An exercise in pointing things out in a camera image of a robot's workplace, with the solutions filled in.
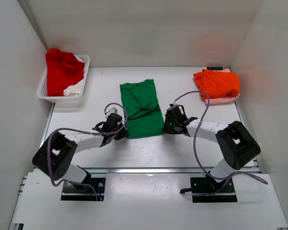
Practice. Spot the white plastic basket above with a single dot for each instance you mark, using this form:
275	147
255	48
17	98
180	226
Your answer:
42	92

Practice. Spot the aluminium rail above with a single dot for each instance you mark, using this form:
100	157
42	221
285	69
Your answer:
146	170

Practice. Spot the green t shirt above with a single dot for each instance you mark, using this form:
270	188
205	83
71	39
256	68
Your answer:
142	106

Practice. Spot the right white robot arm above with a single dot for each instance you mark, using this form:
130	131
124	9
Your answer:
237	145

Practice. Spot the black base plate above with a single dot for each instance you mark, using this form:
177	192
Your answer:
71	193
204	190

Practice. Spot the red t shirt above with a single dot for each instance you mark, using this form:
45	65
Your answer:
63	70

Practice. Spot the white t shirt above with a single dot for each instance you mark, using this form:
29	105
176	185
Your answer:
76	89

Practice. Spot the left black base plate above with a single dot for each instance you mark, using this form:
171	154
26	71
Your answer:
71	193

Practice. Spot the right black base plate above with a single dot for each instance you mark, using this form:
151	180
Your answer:
204	190

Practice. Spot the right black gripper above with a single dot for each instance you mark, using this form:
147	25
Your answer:
169	128

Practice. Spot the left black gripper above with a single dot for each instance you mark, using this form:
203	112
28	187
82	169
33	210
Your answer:
120	133

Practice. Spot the pink folded t shirt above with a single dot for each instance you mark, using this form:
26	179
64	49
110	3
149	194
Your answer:
226	100

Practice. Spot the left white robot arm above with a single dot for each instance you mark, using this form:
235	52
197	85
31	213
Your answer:
54	158

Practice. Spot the orange folded t shirt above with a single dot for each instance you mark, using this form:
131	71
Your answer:
199	79

